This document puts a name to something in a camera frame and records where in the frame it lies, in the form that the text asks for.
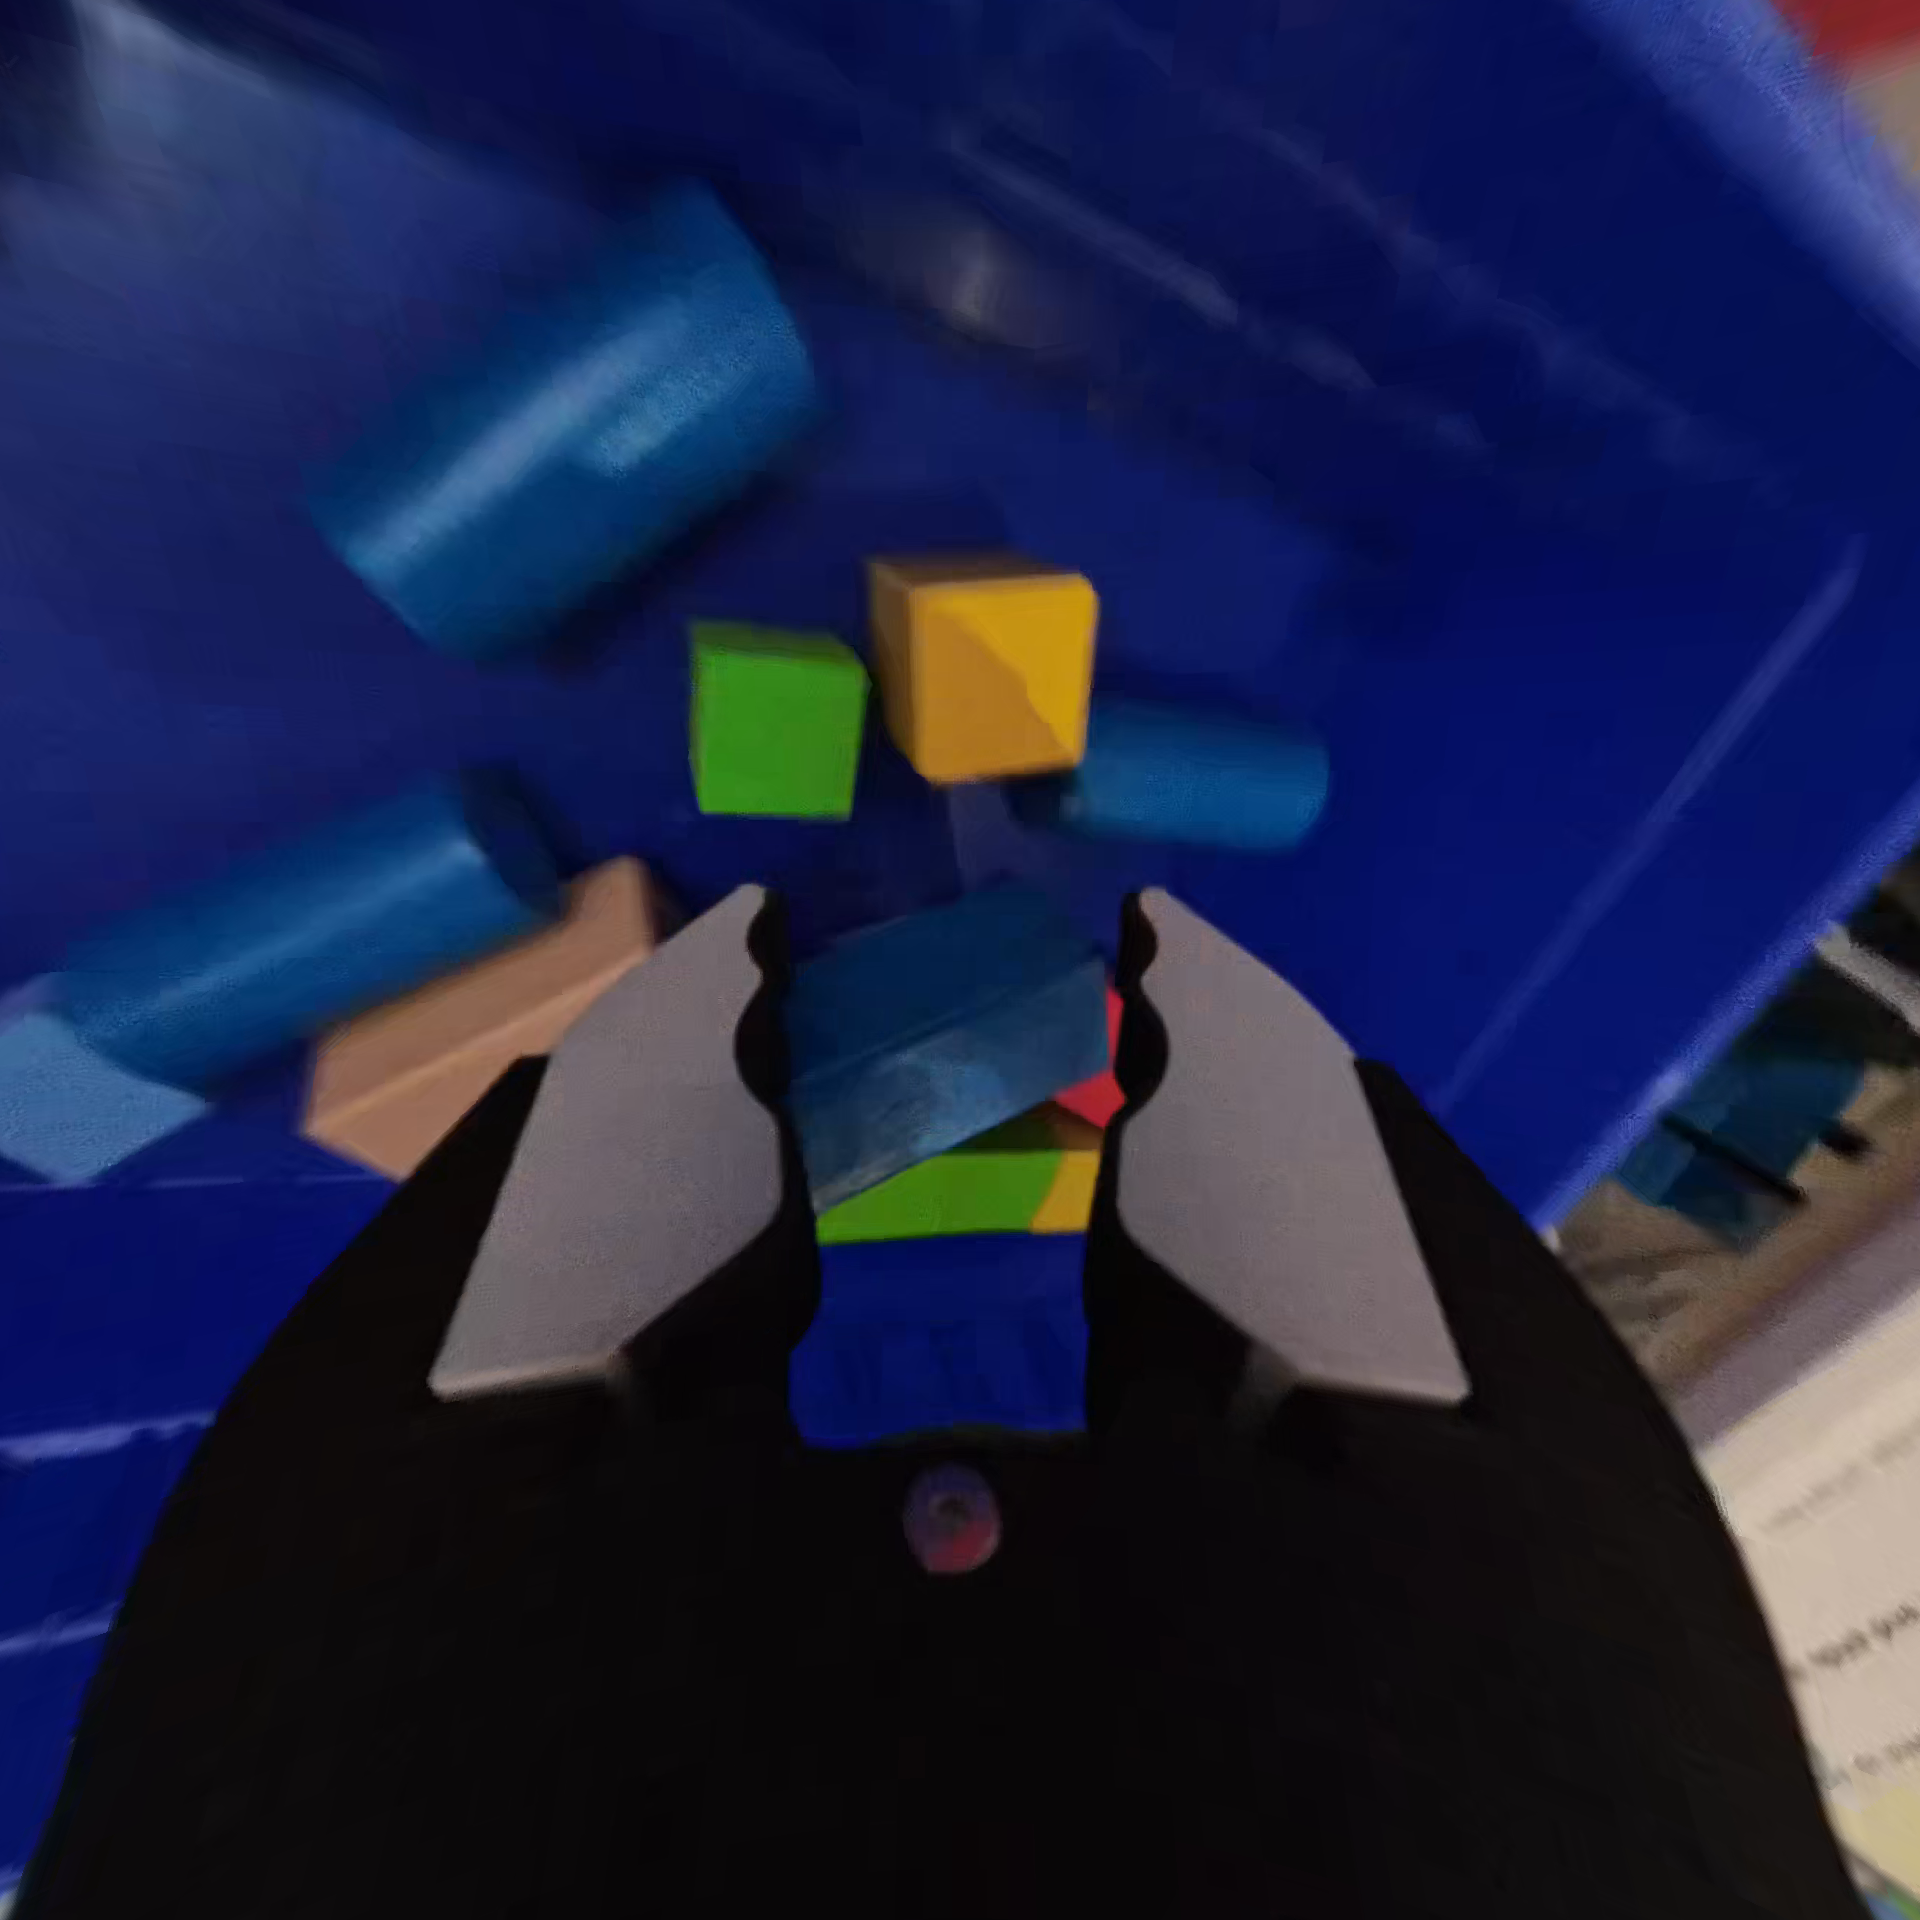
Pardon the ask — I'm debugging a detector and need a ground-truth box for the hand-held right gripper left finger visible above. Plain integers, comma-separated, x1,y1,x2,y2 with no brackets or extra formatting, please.
431,887,819,1412

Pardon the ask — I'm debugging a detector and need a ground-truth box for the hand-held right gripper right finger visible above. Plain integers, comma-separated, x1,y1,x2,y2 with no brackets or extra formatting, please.
1088,887,1472,1416

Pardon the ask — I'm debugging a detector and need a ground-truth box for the natural wooden block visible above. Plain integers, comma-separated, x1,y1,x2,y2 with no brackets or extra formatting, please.
302,856,669,1181

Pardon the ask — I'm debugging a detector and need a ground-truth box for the red wooden block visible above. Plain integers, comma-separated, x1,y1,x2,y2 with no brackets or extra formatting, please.
1052,991,1131,1136

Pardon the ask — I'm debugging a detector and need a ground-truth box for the long green wooden block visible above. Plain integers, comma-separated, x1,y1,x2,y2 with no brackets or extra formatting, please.
819,1134,1066,1247

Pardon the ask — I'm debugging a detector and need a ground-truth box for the blue wooden cylinder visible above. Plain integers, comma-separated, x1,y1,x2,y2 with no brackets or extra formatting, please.
1058,699,1333,856
56,774,565,1097
318,186,824,668

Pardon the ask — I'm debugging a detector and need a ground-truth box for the green wooden cube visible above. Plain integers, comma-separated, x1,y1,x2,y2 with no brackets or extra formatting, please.
687,619,872,823

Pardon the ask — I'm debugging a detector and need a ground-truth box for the light blue wooden cube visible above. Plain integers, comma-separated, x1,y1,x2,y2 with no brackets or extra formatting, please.
0,1006,212,1188

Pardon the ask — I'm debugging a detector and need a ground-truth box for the blue plastic bin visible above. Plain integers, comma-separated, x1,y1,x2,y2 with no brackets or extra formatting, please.
0,0,1920,1862

